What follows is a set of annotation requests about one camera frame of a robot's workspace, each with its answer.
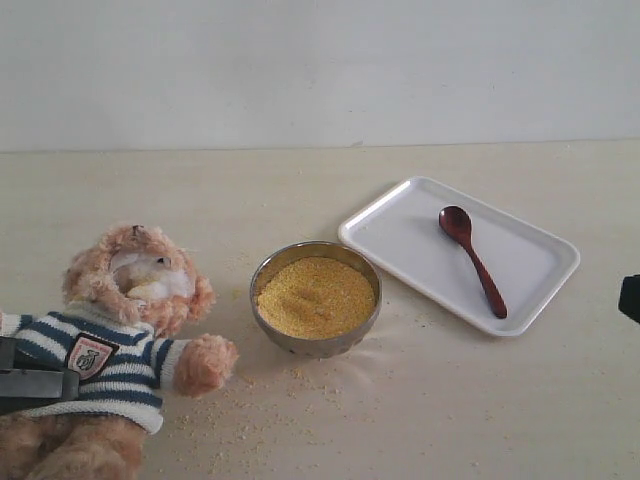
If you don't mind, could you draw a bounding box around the dark red wooden spoon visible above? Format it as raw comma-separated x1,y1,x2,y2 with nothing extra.
438,205,508,319

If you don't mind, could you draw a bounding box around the yellow millet grain in bowl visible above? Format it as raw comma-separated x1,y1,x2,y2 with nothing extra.
257,257,376,340

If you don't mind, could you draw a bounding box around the white rectangular plastic tray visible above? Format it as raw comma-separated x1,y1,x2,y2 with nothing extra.
337,175,581,338

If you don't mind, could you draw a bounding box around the stainless steel bowl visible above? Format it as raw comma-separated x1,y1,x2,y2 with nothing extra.
249,241,382,358

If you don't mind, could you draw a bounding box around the plush teddy bear striped sweater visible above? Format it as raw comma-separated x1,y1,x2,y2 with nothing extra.
1,225,238,479

